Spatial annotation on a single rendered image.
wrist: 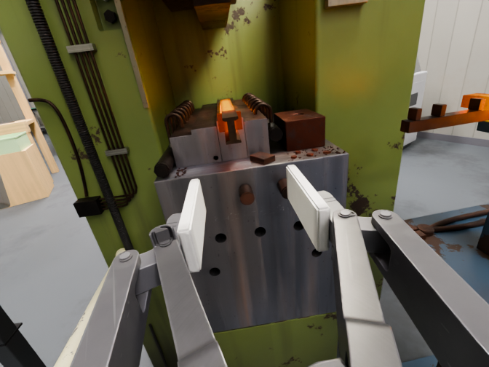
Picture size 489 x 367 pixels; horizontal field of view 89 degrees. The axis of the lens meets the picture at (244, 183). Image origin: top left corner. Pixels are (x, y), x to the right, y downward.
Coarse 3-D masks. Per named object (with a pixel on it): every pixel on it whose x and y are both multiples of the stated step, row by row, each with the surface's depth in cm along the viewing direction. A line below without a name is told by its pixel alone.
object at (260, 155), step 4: (260, 152) 51; (264, 152) 51; (252, 156) 50; (256, 156) 49; (260, 156) 49; (264, 156) 49; (268, 156) 48; (272, 156) 48; (252, 160) 50; (256, 160) 49; (260, 160) 48; (264, 160) 47; (268, 160) 48; (272, 160) 49; (264, 164) 48
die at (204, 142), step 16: (208, 112) 68; (192, 128) 50; (208, 128) 50; (256, 128) 50; (176, 144) 50; (192, 144) 51; (208, 144) 51; (224, 144) 51; (240, 144) 51; (256, 144) 52; (176, 160) 52; (192, 160) 52; (208, 160) 52; (224, 160) 53
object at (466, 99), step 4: (464, 96) 47; (468, 96) 46; (472, 96) 45; (476, 96) 45; (480, 96) 44; (484, 96) 44; (488, 96) 43; (464, 100) 47; (468, 100) 46; (488, 100) 43; (464, 104) 47; (468, 104) 46; (484, 104) 44; (488, 104) 43; (484, 108) 44; (488, 108) 43
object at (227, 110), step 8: (224, 104) 66; (224, 112) 45; (232, 112) 44; (240, 112) 47; (224, 120) 40; (232, 120) 40; (240, 120) 48; (224, 128) 48; (232, 128) 41; (240, 128) 49; (232, 136) 41
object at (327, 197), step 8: (320, 192) 16; (328, 192) 16; (328, 200) 15; (336, 208) 15; (360, 224) 13; (368, 224) 13; (368, 232) 12; (376, 232) 12; (368, 240) 13; (376, 240) 13; (384, 240) 12; (368, 248) 13; (376, 248) 13; (384, 248) 13
